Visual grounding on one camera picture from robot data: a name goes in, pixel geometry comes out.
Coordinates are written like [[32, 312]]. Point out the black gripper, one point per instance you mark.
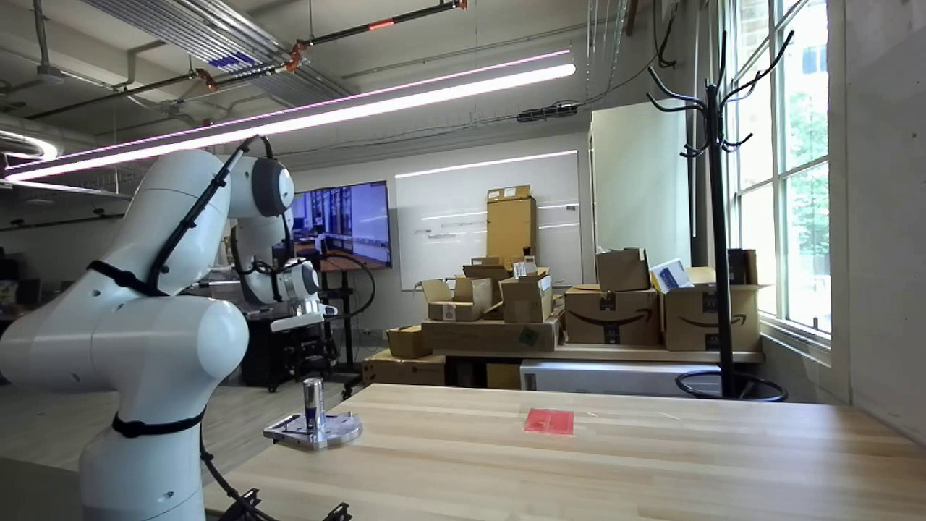
[[307, 348]]

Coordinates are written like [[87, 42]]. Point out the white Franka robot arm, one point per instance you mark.
[[147, 348]]

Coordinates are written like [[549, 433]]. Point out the black floor cabinet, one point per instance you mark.
[[261, 362]]

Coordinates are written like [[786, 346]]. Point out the flat metal plate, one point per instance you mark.
[[339, 426]]

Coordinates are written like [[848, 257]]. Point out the black TV stand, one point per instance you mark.
[[345, 319]]

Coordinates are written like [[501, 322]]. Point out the large labelled cardboard box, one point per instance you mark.
[[404, 368]]

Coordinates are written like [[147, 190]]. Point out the small cube cardboard box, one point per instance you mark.
[[409, 343]]

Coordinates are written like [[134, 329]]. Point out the low small cardboard box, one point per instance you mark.
[[452, 312]]

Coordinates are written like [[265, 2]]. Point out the open pale cardboard box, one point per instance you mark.
[[452, 290]]

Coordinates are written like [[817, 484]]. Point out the long flat cardboard box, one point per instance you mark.
[[488, 336]]

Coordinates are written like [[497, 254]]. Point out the white whiteboard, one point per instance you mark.
[[445, 220]]

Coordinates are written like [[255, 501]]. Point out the shallow dark-topped cardboard box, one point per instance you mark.
[[485, 270]]

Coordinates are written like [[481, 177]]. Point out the medium open cardboard box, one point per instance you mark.
[[526, 303]]

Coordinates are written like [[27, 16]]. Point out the tall upright cardboard box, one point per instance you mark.
[[510, 226]]

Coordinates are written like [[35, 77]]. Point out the long ceiling light strip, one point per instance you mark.
[[385, 100]]

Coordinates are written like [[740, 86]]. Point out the cardboard box with smile print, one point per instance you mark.
[[611, 319]]

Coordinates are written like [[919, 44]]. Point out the low bench table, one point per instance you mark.
[[618, 354]]

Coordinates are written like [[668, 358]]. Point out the plain stacked cardboard box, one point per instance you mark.
[[624, 270]]

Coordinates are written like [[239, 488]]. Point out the curved ceiling light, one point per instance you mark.
[[40, 142]]

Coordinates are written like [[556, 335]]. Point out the red ceiling pipe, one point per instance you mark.
[[385, 22]]

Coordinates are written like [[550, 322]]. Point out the white and blue package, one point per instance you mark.
[[673, 277]]

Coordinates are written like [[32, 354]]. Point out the wide cardboard box with flap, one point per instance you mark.
[[695, 319]]

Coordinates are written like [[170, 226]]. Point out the black coat rack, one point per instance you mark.
[[720, 241]]

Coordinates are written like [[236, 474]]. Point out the large paned window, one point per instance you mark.
[[806, 193]]

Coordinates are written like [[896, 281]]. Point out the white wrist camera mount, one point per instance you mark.
[[293, 319]]

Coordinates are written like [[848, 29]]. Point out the large wall TV screen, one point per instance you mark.
[[349, 220]]

